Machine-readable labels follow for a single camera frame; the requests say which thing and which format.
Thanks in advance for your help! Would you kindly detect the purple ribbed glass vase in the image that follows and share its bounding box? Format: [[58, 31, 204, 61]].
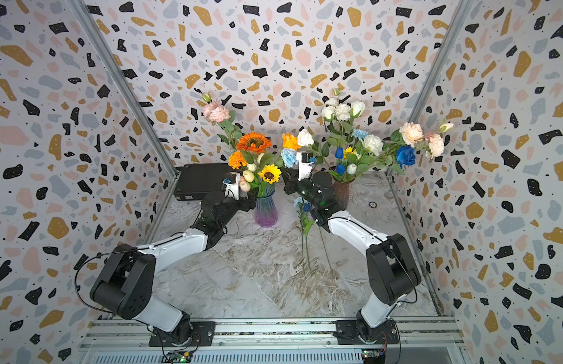
[[254, 187, 278, 228]]

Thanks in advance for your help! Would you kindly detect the small blue tulip flower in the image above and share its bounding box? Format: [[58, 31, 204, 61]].
[[299, 201, 314, 271]]

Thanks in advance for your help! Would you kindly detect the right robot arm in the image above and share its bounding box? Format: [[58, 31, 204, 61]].
[[281, 168, 421, 344]]

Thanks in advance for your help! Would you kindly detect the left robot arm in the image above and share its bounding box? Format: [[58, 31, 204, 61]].
[[90, 188, 258, 344]]

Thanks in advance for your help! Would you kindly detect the brown ribbed glass vase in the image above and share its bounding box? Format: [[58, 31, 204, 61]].
[[333, 179, 351, 210]]

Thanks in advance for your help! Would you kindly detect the yellow sunflower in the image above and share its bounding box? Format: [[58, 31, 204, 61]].
[[258, 165, 281, 184]]

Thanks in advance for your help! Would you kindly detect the black rectangular case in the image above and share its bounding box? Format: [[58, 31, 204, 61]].
[[174, 163, 234, 201]]

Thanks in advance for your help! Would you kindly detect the orange marigold flower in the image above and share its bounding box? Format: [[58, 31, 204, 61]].
[[228, 150, 247, 170]]

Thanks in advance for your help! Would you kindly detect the large orange gerbera flower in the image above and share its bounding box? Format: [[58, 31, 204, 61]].
[[237, 132, 272, 154]]

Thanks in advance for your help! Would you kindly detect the white flower bouquet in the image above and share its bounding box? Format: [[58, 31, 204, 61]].
[[297, 89, 403, 184]]

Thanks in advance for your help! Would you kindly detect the pink carnation stem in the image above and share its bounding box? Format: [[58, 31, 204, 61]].
[[202, 93, 243, 153]]

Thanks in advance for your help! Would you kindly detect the blue rose right bouquet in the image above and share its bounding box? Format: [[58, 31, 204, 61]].
[[396, 145, 416, 168]]

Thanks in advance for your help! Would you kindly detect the peach carnation stem right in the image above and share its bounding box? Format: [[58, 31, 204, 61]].
[[391, 121, 454, 160]]

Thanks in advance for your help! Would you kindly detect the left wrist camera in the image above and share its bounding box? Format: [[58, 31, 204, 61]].
[[223, 172, 240, 200]]

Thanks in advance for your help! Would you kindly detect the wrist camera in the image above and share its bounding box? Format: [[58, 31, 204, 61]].
[[223, 172, 240, 200], [297, 152, 316, 181]]

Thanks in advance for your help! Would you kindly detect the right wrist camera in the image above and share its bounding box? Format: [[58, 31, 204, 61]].
[[297, 152, 316, 181]]

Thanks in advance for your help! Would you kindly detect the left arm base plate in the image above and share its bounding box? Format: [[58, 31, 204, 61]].
[[149, 321, 216, 350]]

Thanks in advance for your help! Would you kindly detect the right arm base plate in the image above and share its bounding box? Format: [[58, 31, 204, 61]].
[[333, 318, 400, 345]]

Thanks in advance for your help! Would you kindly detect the aluminium front rail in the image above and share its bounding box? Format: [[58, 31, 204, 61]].
[[76, 316, 471, 363]]

